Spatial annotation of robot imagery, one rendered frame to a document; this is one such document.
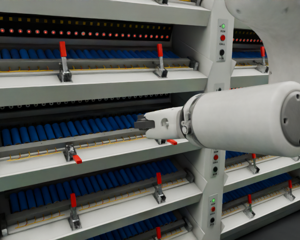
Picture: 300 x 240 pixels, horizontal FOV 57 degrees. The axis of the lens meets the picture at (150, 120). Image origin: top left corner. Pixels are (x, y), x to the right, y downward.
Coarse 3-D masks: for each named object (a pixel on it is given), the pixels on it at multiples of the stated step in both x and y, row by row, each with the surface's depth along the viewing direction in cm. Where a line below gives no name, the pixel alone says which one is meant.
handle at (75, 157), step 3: (72, 147) 68; (72, 150) 69; (72, 153) 67; (72, 156) 66; (75, 156) 65; (78, 156) 65; (75, 159) 63; (78, 159) 63; (78, 162) 63; (81, 162) 63
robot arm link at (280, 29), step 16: (224, 0) 34; (240, 0) 30; (256, 0) 29; (272, 0) 29; (288, 0) 29; (240, 16) 32; (256, 16) 31; (272, 16) 31; (288, 16) 31; (256, 32) 37; (272, 32) 34; (288, 32) 33; (272, 48) 38; (288, 48) 36; (272, 64) 40; (288, 64) 37; (272, 80) 40; (288, 80) 38
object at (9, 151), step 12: (108, 132) 77; (120, 132) 78; (132, 132) 80; (144, 132) 82; (24, 144) 67; (36, 144) 68; (48, 144) 68; (60, 144) 70; (0, 156) 64; (36, 156) 66
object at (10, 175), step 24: (0, 144) 69; (120, 144) 78; (144, 144) 80; (168, 144) 82; (192, 144) 88; (0, 168) 62; (24, 168) 64; (48, 168) 65; (72, 168) 69; (96, 168) 73
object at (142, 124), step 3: (150, 120) 49; (153, 120) 48; (135, 123) 49; (138, 123) 49; (141, 123) 49; (144, 123) 48; (147, 123) 48; (150, 123) 48; (153, 123) 47; (135, 126) 49; (138, 126) 49; (141, 126) 49; (144, 126) 48; (147, 126) 48; (150, 126) 48; (153, 126) 47
